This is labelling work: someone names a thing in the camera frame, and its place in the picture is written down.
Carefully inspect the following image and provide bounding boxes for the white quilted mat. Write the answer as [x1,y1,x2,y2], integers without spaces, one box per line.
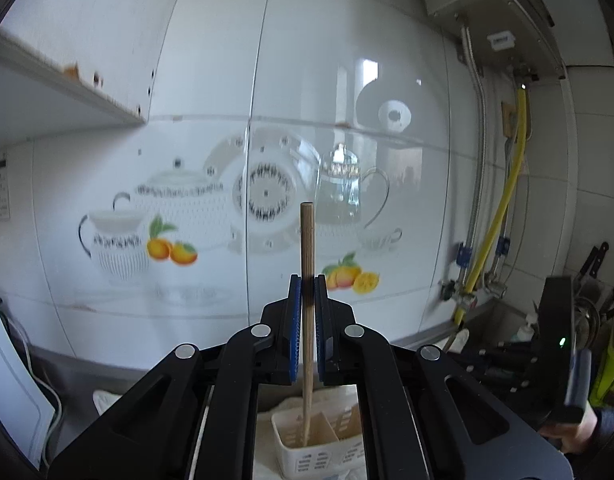
[92,387,356,479]

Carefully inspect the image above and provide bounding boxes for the wooden chopstick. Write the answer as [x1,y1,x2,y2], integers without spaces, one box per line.
[300,202,316,446]

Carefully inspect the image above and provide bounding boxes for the green plastic dish rack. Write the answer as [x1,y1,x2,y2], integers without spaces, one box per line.
[589,335,614,408]

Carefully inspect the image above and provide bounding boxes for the black cables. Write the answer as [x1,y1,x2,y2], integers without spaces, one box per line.
[0,299,63,461]

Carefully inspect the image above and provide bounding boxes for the white gas water heater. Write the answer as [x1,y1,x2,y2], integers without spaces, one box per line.
[425,0,565,81]

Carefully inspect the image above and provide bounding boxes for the white plastic utensil holder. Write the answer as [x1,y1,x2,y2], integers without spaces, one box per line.
[271,396,365,479]

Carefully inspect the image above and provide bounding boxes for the teal soap bottle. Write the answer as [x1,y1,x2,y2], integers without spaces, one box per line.
[515,313,538,342]

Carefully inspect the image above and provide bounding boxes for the person's right hand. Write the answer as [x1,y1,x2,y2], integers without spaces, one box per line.
[538,403,598,454]

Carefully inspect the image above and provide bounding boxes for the yellow gas hose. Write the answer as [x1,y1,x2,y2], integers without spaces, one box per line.
[452,86,529,326]

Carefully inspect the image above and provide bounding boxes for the braided metal hose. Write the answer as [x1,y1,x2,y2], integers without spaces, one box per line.
[456,27,488,306]

